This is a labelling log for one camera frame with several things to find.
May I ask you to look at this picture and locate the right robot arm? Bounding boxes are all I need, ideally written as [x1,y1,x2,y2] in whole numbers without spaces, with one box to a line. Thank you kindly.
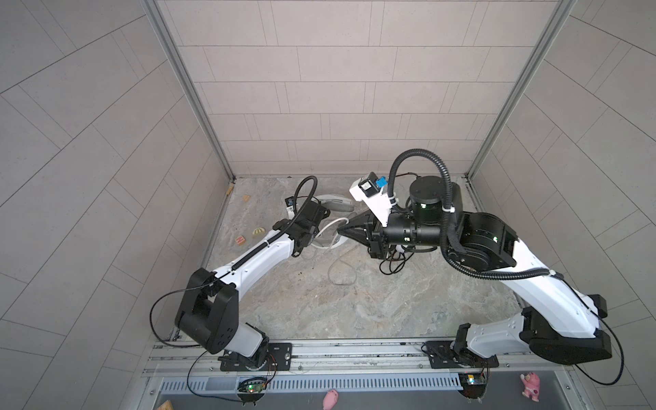
[339,149,622,367]

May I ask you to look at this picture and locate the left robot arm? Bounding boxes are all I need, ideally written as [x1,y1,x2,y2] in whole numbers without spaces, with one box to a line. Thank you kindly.
[166,176,328,369]

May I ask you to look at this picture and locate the black and white headphones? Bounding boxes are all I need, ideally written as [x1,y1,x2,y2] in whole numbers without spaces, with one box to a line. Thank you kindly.
[379,245,415,276]

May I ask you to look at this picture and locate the green striped half-round block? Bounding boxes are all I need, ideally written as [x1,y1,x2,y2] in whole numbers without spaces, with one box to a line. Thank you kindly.
[252,227,266,237]

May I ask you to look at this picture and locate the left circuit board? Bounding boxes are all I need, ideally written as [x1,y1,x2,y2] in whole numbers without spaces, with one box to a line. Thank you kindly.
[237,377,268,394]

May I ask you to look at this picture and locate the circuit board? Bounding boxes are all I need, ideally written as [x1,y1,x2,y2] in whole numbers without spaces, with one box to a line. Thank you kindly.
[458,372,488,401]
[237,377,268,394]

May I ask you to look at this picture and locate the pink plush toy centre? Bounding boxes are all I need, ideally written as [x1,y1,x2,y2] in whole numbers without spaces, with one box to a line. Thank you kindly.
[322,389,339,410]

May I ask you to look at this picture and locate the pink plush toy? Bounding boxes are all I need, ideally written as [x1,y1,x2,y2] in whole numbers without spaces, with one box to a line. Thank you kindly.
[520,372,541,402]
[322,389,339,410]

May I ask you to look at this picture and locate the right circuit board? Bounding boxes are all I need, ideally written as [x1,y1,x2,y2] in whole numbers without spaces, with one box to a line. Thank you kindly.
[458,372,488,401]

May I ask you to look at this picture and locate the pink plush toy right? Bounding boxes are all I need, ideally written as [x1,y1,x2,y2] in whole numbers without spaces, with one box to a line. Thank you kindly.
[520,372,541,402]

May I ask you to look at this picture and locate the wooden piece bottom left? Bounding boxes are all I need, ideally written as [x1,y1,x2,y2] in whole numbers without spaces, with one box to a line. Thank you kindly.
[156,400,174,410]

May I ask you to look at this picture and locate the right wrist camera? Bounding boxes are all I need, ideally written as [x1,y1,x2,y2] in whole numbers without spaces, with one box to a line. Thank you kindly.
[350,172,398,227]

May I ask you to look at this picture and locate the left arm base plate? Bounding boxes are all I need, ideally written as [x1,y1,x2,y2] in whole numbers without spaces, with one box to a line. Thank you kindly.
[220,343,293,372]

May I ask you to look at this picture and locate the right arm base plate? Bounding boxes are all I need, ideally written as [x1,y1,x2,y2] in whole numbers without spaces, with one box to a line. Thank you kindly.
[420,340,499,369]

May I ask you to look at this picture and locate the aluminium mounting rail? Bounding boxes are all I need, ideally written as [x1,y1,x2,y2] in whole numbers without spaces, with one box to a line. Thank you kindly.
[142,338,565,377]

